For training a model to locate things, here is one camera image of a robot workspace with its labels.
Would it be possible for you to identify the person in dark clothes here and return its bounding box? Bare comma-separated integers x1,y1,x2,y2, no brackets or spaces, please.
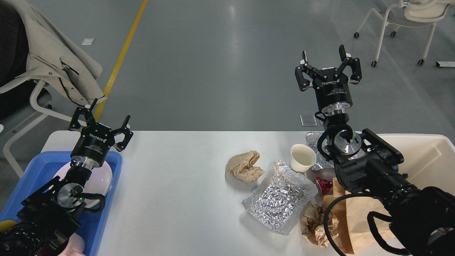
0,0,36,119

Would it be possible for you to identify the teal mug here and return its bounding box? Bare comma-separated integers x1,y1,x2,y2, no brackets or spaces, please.
0,220,17,234

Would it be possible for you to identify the crumpled brown paper ball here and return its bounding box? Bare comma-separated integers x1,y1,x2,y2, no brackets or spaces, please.
225,150,265,183

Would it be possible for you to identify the white table foot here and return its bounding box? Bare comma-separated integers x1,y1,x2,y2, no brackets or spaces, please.
435,60,455,68

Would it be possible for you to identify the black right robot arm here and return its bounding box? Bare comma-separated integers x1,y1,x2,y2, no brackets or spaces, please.
295,45,455,256

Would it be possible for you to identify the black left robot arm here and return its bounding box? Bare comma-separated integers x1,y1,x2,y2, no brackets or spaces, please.
1,100,133,256

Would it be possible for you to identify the crumpled brown paper wad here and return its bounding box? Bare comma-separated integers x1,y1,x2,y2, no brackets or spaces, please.
300,204,329,248

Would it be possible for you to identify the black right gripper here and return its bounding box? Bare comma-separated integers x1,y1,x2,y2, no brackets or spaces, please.
295,45,362,114

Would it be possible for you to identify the floor socket plate left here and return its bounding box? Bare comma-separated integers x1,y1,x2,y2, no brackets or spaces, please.
300,114,317,127

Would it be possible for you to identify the pink mug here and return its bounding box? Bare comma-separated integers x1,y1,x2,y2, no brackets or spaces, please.
36,233,85,256

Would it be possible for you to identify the white floor plate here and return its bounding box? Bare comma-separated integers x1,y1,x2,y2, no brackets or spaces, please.
81,38,95,46

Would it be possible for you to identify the white plastic bin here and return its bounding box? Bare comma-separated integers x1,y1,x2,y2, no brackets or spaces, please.
369,133,455,192

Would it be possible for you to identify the brown paper bag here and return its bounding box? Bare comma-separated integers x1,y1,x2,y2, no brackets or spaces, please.
323,178,395,254

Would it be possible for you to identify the flat silver foil bag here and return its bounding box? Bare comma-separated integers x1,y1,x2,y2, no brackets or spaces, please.
306,132,366,171

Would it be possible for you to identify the blue plastic tray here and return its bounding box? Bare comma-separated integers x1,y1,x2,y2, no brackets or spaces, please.
0,151,123,256

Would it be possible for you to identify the crumpled silver foil tray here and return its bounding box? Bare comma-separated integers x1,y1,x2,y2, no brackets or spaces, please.
242,160,318,235

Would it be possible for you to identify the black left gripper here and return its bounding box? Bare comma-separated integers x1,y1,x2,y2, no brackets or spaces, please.
68,98,134,168

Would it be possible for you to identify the pink plate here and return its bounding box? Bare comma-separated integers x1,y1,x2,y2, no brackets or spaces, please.
53,161,113,208

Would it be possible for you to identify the red crushed can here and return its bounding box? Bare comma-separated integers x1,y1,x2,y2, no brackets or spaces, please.
314,177,333,196

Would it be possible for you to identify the white chair right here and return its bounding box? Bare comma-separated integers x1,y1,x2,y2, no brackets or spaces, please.
354,0,454,67

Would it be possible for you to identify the white paper cup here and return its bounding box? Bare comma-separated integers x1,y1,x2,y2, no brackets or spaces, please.
289,144,316,173

